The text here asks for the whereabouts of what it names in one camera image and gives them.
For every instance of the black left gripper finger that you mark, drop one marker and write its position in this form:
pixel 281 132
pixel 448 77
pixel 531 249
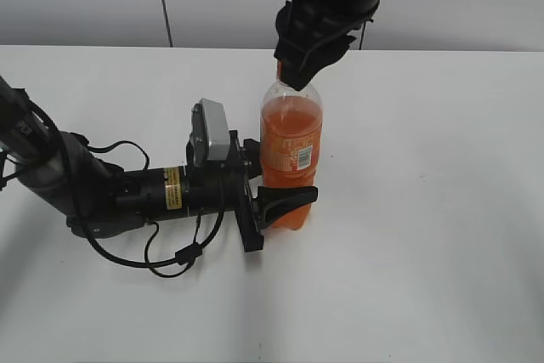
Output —
pixel 251 152
pixel 275 203

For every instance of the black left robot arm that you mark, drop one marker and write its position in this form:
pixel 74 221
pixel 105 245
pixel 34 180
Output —
pixel 104 200

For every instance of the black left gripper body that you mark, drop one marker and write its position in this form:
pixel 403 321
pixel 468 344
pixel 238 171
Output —
pixel 221 187

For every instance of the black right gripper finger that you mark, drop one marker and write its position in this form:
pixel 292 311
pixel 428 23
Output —
pixel 322 57
pixel 293 49

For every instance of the orange bottle cap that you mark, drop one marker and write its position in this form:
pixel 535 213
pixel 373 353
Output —
pixel 278 70

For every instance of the orange soda plastic bottle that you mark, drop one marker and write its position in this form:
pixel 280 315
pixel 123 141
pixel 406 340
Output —
pixel 290 133

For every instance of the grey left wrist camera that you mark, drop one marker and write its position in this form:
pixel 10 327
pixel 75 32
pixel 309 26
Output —
pixel 210 135

